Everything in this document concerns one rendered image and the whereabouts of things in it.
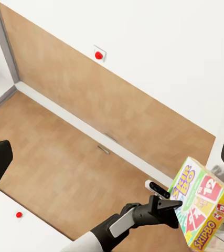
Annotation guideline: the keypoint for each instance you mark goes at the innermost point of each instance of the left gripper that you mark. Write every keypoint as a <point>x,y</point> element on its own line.
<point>160,211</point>

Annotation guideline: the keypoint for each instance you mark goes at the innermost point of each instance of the board game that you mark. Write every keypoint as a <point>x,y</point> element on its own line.
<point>202,212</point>

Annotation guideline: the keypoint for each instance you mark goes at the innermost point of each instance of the electric switch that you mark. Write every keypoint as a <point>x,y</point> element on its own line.
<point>18,214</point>
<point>98,53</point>

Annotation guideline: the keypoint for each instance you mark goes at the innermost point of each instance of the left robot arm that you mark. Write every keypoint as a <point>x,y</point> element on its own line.
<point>107,235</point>

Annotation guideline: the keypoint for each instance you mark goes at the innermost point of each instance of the sliding door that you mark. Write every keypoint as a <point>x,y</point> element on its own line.
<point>119,110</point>
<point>73,182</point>

